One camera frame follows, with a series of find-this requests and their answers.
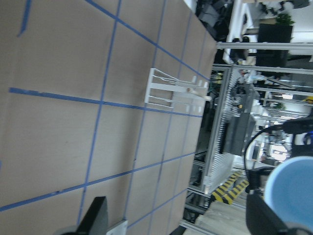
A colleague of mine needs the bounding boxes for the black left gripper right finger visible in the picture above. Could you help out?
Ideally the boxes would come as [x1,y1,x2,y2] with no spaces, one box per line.
[246,194,288,235]

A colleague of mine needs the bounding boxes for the black braided cable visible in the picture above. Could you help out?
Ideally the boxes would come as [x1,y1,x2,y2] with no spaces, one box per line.
[243,124,286,179]

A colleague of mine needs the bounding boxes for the light blue plastic cup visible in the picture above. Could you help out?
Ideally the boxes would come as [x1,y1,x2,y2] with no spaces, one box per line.
[264,156,313,230]

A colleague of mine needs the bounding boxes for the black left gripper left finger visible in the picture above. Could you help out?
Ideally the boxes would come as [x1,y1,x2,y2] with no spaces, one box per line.
[75,196,108,235]

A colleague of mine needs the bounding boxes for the white wire cup rack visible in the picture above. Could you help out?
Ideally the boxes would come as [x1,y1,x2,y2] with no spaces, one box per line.
[144,68,212,113]

